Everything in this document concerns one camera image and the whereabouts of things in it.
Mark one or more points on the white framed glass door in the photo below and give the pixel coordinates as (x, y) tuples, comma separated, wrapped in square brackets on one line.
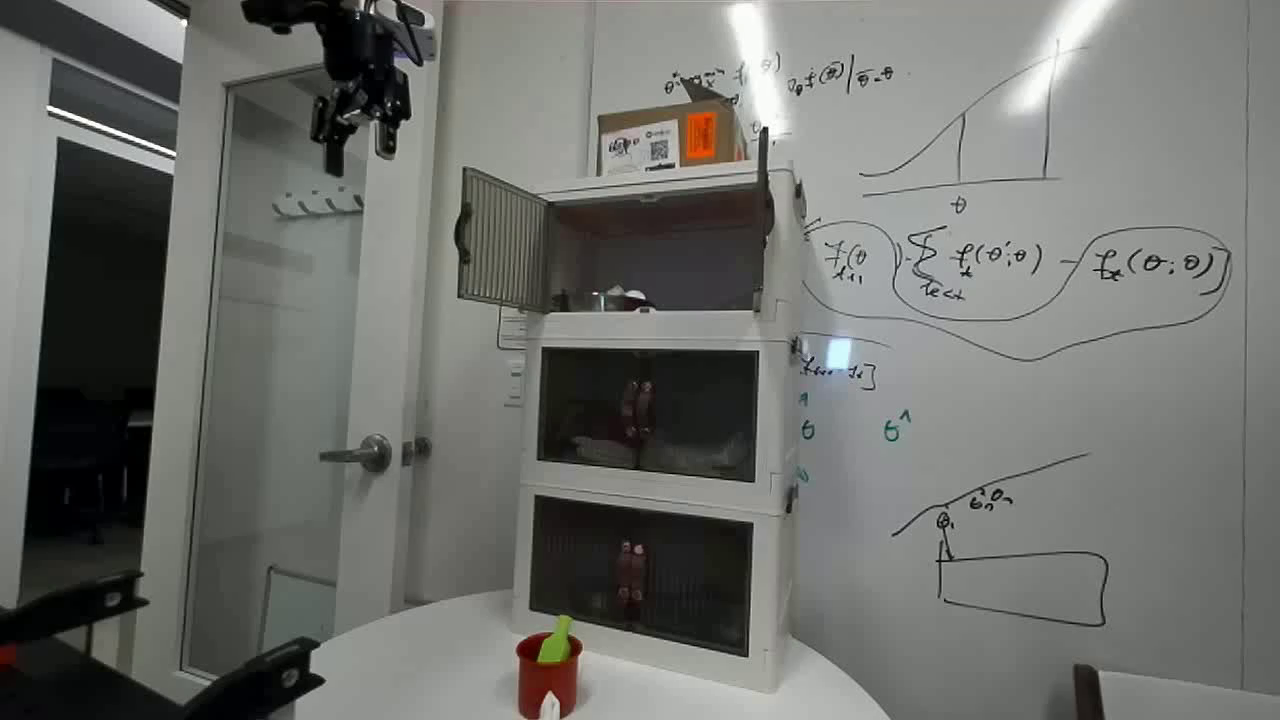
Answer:
[(285, 403)]

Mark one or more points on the red bottle in cabinet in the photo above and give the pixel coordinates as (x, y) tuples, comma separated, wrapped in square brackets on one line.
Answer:
[(628, 574), (637, 411)]

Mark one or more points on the silver metal bowl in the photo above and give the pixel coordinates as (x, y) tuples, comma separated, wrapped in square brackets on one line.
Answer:
[(607, 300)]

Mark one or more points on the silver door lock knob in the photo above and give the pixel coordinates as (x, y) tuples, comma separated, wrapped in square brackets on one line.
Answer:
[(419, 448)]

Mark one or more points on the white coat hook rack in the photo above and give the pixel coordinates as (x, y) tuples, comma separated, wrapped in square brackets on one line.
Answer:
[(316, 207)]

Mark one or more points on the cardboard box with orange label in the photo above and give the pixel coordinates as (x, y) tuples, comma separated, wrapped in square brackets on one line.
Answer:
[(666, 143)]

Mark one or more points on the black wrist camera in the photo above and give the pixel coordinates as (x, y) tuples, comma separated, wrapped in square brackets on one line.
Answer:
[(277, 13)]

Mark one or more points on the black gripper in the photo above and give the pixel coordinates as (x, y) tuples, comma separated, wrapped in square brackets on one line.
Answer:
[(367, 40)]

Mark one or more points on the tinted open cabinet door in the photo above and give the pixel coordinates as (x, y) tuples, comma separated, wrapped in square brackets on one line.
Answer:
[(503, 242)]

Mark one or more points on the black chair armrest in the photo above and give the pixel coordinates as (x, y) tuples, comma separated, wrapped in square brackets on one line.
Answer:
[(75, 605), (252, 681)]

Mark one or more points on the white three-tier cabinet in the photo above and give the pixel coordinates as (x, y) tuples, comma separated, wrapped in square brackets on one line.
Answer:
[(661, 482)]

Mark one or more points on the green item in cup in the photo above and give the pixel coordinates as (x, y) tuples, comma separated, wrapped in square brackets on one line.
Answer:
[(559, 640)]

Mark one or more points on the white wall switch plate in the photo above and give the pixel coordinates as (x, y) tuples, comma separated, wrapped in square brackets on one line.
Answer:
[(513, 329)]

